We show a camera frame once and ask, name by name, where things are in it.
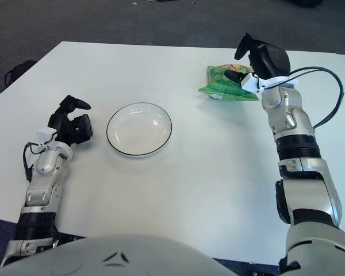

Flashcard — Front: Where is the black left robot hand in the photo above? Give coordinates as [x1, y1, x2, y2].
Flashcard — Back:
[47, 94, 93, 144]

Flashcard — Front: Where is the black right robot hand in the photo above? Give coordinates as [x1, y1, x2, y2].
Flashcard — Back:
[224, 33, 291, 83]

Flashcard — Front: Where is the green potato chips bag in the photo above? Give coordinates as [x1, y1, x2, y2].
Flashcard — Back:
[197, 64, 261, 102]

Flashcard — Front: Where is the white plate with black rim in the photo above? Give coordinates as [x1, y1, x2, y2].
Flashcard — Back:
[106, 102, 173, 158]

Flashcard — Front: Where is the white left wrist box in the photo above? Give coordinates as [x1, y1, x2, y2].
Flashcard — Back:
[37, 128, 58, 144]

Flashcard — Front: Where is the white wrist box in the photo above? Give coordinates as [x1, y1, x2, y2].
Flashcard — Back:
[37, 128, 58, 144]
[240, 72, 261, 93]

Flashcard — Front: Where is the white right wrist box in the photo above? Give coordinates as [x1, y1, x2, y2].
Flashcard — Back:
[240, 72, 261, 93]

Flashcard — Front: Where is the black bulky object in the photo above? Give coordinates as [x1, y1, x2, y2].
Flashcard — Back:
[287, 0, 324, 8]

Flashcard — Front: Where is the black backpack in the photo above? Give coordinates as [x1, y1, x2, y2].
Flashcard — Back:
[4, 59, 37, 86]

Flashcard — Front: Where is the grey robot torso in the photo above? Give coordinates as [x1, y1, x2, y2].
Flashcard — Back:
[0, 234, 248, 276]

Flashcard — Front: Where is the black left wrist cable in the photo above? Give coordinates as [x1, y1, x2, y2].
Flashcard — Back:
[22, 142, 51, 182]

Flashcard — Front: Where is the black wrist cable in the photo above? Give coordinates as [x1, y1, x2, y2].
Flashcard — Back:
[22, 142, 51, 182]
[287, 66, 345, 129]

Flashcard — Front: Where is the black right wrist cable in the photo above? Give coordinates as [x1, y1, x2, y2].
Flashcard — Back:
[287, 66, 345, 129]

